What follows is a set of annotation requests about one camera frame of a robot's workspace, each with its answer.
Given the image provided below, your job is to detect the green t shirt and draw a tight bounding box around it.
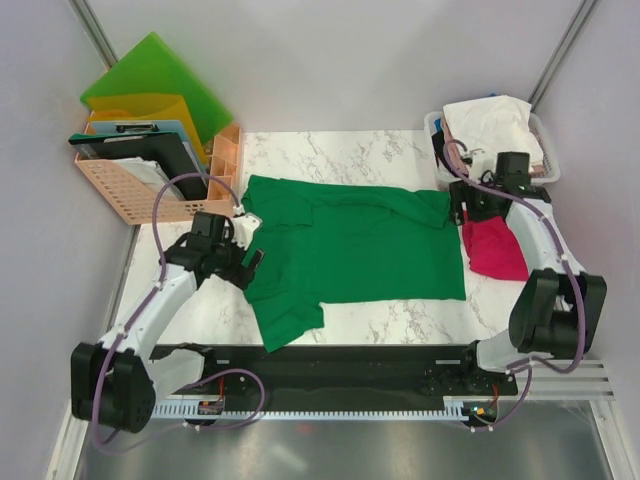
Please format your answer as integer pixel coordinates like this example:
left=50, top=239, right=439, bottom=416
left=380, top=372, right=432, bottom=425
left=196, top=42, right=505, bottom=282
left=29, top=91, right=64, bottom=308
left=243, top=175, right=466, bottom=352

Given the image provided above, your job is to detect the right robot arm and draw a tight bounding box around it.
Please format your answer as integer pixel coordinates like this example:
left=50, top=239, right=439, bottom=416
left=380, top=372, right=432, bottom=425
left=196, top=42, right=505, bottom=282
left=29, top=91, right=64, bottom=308
left=449, top=152, right=607, bottom=394

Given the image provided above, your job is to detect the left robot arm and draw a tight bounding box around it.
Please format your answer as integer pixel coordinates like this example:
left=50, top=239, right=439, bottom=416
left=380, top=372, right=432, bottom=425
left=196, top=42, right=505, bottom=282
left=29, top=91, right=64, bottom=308
left=70, top=212, right=264, bottom=433

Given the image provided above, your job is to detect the red t shirt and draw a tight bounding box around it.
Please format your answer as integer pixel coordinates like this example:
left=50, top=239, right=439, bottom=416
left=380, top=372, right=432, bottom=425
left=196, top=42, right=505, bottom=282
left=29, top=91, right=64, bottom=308
left=462, top=216, right=529, bottom=281

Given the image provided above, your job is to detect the pink t shirt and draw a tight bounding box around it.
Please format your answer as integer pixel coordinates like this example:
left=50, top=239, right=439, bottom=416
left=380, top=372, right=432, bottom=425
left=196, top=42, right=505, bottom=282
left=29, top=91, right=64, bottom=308
left=441, top=117, right=543, bottom=177

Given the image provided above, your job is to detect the black t shirt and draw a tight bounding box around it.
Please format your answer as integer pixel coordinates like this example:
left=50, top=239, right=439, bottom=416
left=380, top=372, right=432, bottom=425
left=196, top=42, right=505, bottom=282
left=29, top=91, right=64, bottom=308
left=431, top=130, right=451, bottom=172

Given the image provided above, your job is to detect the white laundry basket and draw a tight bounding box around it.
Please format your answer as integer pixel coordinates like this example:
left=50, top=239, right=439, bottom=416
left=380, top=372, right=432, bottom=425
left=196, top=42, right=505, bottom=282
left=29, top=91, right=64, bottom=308
left=424, top=111, right=561, bottom=190

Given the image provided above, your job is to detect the peach file organizer basket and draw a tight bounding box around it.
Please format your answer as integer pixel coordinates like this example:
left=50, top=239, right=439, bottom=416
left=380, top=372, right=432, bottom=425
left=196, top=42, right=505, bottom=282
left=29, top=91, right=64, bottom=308
left=74, top=123, right=243, bottom=225

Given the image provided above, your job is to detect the black binder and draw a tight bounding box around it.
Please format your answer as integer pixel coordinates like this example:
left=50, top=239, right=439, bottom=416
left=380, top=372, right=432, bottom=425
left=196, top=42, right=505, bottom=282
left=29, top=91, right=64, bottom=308
left=68, top=132, right=203, bottom=193

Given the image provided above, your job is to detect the yellow plastic folder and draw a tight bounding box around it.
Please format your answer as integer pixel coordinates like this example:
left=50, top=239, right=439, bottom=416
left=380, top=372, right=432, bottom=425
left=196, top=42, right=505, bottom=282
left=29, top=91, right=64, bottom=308
left=87, top=93, right=208, bottom=165

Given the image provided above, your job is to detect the blue clipboard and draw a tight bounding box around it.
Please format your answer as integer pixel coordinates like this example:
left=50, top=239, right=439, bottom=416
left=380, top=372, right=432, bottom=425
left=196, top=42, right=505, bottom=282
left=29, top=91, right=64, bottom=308
left=90, top=120, right=209, bottom=169

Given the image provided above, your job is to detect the green plastic folder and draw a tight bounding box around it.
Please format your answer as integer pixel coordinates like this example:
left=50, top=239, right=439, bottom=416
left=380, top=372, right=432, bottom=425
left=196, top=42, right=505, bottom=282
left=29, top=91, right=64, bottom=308
left=80, top=32, right=233, bottom=141

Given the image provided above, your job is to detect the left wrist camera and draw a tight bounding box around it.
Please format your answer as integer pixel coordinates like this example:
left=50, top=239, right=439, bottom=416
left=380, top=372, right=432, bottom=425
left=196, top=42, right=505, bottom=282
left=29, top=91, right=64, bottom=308
left=231, top=205, right=262, bottom=250

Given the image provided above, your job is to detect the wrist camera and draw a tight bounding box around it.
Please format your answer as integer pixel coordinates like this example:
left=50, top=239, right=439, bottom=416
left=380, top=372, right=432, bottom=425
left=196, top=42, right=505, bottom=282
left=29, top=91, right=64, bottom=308
left=461, top=148, right=497, bottom=177
left=231, top=205, right=262, bottom=250

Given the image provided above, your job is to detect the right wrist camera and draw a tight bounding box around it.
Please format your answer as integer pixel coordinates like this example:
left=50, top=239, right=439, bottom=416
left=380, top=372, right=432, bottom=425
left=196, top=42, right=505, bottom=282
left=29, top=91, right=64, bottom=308
left=461, top=148, right=497, bottom=177

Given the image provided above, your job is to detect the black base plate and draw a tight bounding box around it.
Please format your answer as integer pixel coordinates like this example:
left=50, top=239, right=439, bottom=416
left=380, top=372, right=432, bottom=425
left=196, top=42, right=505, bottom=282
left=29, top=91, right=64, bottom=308
left=159, top=343, right=519, bottom=401

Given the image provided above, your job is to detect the white cable duct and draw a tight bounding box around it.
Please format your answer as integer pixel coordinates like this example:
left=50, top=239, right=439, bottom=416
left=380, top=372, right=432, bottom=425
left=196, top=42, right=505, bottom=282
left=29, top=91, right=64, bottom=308
left=151, top=396, right=468, bottom=421

